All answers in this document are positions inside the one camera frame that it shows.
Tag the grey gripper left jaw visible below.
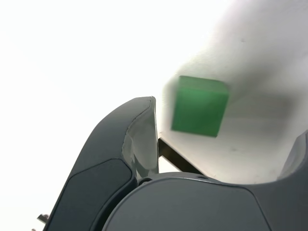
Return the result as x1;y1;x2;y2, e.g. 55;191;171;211
44;96;160;231

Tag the green cube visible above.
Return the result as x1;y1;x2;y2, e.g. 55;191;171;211
170;75;229;138

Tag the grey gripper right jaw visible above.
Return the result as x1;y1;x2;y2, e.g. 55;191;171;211
103;129;308;231

